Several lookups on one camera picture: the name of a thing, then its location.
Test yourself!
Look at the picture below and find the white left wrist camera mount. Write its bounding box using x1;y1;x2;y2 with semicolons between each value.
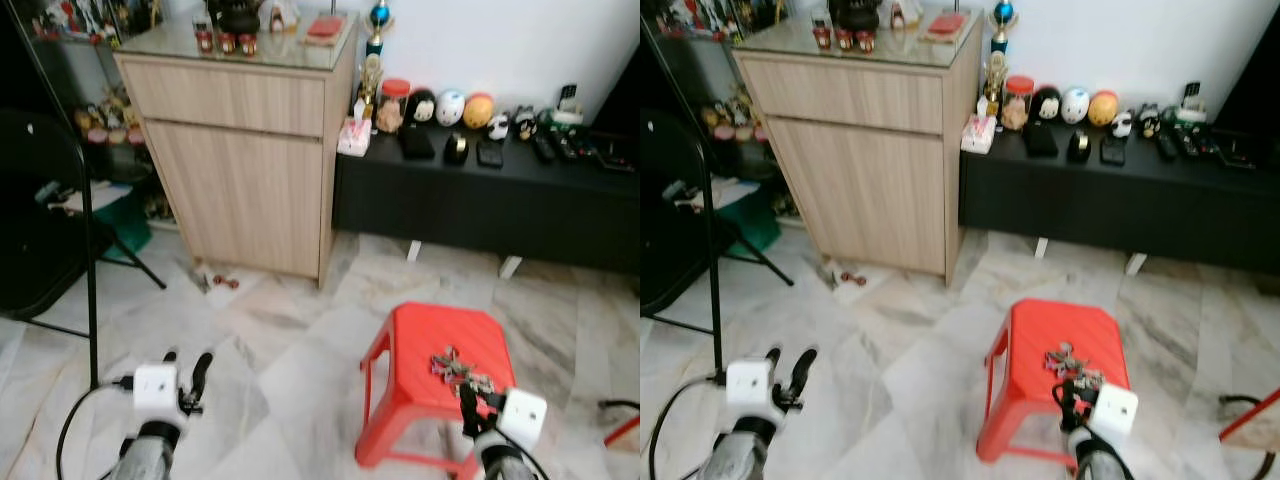
724;358;777;412
133;364;180;417

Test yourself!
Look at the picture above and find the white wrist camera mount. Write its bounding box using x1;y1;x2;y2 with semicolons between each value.
496;388;549;450
724;358;777;412
1090;382;1140;443
133;364;180;417

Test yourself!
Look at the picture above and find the red plastic stool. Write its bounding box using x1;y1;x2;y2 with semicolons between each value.
976;297;1132;468
354;302;519;473

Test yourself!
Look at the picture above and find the light wooden cabinet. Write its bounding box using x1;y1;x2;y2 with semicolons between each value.
732;10;987;288
112;14;360;288

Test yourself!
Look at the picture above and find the green bag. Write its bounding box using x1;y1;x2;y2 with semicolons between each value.
716;185;783;253
95;190;153;258

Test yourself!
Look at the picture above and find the black teapot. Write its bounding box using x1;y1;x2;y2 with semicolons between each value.
214;0;264;37
834;0;883;34

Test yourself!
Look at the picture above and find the clear jar with red lid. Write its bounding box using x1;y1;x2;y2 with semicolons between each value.
376;78;413;134
1000;75;1037;132

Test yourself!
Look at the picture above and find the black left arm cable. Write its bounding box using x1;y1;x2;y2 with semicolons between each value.
648;371;728;480
56;377;137;480

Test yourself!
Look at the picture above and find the metal key bunch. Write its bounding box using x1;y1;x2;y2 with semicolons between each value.
1044;341;1105;389
430;346;497;395

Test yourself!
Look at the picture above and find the gold trophy with blue ball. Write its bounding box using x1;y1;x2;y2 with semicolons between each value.
362;0;394;113
984;0;1018;113

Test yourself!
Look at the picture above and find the black low console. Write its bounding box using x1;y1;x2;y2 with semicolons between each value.
958;120;1280;279
332;124;641;279

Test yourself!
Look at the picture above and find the red flat box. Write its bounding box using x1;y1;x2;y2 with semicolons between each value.
924;11;970;44
304;14;347;44

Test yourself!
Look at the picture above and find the black folding chair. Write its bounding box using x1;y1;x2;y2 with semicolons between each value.
640;107;797;383
0;107;168;393

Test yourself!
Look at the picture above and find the red edged board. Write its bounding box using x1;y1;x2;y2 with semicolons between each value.
603;414;641;449
1218;388;1280;453

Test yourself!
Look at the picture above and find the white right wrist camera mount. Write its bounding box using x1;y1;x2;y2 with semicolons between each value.
1090;382;1140;443
496;388;549;450

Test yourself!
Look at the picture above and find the pink tissue box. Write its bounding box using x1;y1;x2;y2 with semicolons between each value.
337;116;374;159
960;113;999;156

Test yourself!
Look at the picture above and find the black wallet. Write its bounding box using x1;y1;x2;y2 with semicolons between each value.
399;125;437;162
1022;122;1060;159

